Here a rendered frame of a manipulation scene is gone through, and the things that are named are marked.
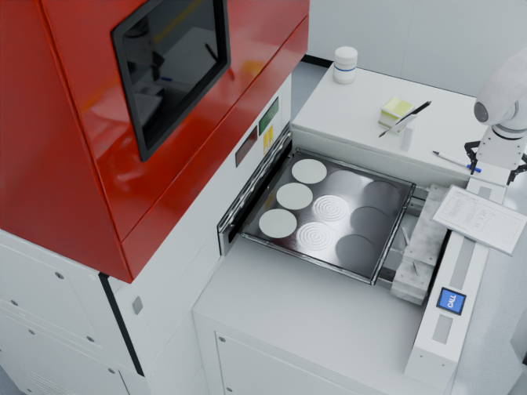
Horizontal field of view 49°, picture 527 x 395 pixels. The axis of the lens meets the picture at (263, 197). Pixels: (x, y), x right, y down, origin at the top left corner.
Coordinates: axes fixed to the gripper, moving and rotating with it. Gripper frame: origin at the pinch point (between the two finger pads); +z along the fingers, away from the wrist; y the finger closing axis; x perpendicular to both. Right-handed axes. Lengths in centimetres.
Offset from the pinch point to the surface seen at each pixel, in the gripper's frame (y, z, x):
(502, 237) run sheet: 6.9, 4.5, -15.7
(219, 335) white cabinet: -50, 26, -59
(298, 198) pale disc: -46, 11, -19
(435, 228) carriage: -8.7, 13.3, -11.9
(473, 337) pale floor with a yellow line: 16, 101, 18
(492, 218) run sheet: 3.5, 4.4, -10.7
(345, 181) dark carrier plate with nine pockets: -36.1, 11.4, -7.4
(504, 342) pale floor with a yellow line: 28, 101, 21
